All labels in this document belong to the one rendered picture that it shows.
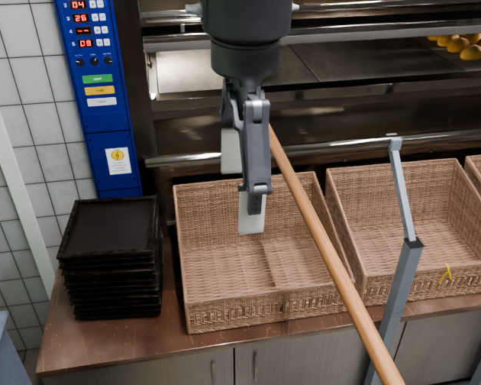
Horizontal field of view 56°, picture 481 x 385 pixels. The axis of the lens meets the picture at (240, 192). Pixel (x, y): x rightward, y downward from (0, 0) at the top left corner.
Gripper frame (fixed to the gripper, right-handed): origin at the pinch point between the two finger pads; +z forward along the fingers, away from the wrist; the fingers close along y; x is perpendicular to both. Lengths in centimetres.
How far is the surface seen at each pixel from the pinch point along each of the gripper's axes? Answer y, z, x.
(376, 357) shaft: 9.8, 26.1, 20.3
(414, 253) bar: -36, 51, 58
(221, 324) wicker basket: -48, 85, 5
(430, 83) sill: -96, 26, 90
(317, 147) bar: -59, 28, 34
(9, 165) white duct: -95, 48, -60
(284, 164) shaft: -46, 25, 21
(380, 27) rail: -81, 1, 58
